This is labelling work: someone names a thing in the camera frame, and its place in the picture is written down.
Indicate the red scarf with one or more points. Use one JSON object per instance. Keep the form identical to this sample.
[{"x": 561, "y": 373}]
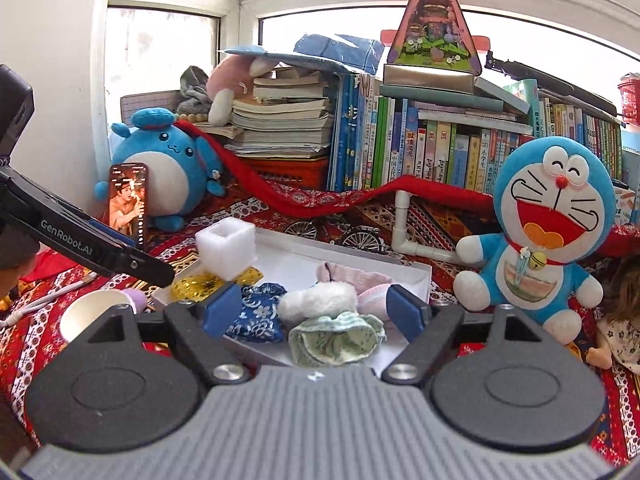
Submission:
[{"x": 308, "y": 204}]

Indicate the white PVC pipe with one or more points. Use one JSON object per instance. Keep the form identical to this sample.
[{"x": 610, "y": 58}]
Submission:
[{"x": 417, "y": 233}]

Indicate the white fluffy plush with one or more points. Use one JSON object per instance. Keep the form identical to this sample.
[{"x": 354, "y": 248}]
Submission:
[{"x": 322, "y": 299}]

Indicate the green floral cloth hat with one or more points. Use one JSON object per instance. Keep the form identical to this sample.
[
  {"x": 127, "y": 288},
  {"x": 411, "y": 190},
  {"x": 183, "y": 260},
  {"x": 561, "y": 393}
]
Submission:
[{"x": 348, "y": 338}]

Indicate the brown haired doll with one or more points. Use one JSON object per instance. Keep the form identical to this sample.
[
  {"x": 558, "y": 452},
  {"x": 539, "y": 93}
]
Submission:
[{"x": 617, "y": 337}]

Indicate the blue round plush toy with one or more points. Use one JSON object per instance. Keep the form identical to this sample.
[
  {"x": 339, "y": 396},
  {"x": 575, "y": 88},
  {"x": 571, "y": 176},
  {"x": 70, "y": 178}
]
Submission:
[{"x": 181, "y": 169}]

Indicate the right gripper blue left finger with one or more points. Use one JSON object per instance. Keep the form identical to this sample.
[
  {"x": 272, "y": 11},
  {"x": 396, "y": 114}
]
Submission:
[{"x": 221, "y": 309}]

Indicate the row of upright books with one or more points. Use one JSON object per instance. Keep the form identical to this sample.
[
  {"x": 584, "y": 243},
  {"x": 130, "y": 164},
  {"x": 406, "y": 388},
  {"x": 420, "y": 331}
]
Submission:
[{"x": 457, "y": 130}]

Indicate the gold sequin bow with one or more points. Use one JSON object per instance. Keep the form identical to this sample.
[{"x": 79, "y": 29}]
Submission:
[{"x": 197, "y": 287}]

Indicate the red plastic crate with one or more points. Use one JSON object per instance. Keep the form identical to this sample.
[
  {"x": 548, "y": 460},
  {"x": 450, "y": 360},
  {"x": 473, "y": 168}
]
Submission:
[{"x": 300, "y": 173}]

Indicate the white shallow cardboard box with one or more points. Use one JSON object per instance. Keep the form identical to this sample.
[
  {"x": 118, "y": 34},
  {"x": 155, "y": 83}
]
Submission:
[{"x": 292, "y": 262}]

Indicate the stack of grey books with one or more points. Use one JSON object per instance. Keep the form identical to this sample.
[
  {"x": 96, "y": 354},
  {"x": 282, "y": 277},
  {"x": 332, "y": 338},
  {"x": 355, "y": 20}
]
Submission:
[{"x": 289, "y": 115}]

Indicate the miniature metal bicycle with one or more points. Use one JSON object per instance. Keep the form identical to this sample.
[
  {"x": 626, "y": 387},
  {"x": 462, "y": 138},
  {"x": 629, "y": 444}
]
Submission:
[{"x": 339, "y": 232}]

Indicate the triangular toy house box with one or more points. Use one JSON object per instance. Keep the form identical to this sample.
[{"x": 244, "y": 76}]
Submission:
[{"x": 433, "y": 48}]

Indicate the blue floral fabric bow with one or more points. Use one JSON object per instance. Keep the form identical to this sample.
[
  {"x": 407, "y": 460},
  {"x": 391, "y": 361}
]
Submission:
[{"x": 258, "y": 320}]

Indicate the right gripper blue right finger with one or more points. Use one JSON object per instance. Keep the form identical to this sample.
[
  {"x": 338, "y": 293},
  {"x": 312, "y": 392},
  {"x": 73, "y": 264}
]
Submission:
[{"x": 408, "y": 312}]

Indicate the smartphone with red case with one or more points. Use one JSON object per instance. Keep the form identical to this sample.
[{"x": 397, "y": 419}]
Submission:
[{"x": 126, "y": 201}]

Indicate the purple plush toy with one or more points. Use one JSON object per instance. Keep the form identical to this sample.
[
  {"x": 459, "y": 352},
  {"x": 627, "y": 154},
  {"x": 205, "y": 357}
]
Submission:
[{"x": 137, "y": 299}]

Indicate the pink plush toy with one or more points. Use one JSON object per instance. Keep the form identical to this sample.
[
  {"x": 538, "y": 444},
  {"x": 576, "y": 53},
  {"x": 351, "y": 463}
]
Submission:
[{"x": 231, "y": 80}]

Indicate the white foam block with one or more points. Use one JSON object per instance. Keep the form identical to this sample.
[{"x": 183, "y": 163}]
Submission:
[{"x": 227, "y": 248}]

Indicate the red plastic basket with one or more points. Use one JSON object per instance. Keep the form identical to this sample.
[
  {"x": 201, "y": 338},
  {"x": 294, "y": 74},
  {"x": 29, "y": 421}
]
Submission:
[{"x": 629, "y": 87}]

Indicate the grey plush toy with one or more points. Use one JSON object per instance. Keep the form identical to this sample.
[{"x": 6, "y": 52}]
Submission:
[{"x": 194, "y": 97}]

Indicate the Doraemon plush toy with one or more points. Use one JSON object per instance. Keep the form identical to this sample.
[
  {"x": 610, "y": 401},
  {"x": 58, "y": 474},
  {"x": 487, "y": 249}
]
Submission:
[{"x": 555, "y": 203}]

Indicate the white paper cup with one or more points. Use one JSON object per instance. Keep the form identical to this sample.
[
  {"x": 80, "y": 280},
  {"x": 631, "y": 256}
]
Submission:
[{"x": 86, "y": 309}]

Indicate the person's left hand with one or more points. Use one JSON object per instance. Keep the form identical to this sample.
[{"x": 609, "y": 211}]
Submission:
[{"x": 18, "y": 257}]

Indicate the pink towel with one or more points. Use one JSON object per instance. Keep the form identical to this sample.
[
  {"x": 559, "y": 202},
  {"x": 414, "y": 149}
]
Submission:
[{"x": 370, "y": 287}]

